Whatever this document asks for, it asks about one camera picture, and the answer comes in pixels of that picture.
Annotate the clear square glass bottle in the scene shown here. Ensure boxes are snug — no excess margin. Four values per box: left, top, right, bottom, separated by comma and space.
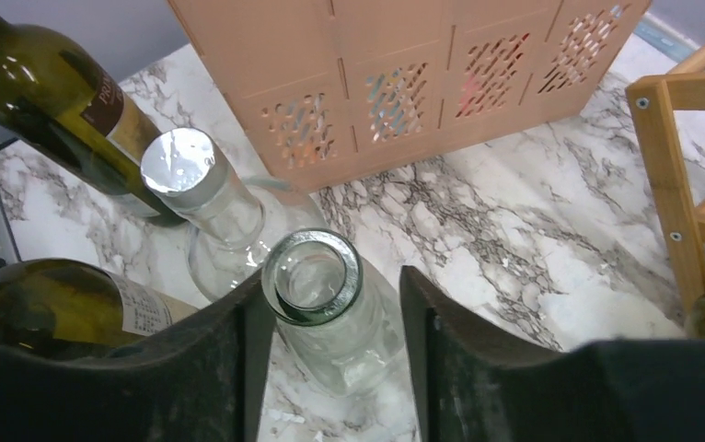
261, 228, 406, 397

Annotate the pink plastic organizer rack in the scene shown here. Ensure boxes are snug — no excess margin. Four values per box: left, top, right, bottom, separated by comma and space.
171, 0, 650, 192

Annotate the green bottle white label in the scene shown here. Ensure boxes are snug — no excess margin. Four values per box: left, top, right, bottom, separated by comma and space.
0, 258, 197, 360

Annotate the wooden wine rack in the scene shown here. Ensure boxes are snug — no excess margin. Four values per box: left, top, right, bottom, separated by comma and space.
626, 45, 705, 312

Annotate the clear bottle dark label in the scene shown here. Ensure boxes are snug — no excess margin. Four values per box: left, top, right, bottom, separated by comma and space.
140, 127, 327, 301

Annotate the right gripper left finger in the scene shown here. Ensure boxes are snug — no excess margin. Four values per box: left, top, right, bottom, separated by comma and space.
0, 274, 274, 441

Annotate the green bottle far left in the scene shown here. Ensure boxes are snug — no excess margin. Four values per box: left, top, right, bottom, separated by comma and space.
0, 16, 185, 227

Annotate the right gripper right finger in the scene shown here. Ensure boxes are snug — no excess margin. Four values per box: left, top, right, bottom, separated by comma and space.
399, 266, 705, 441

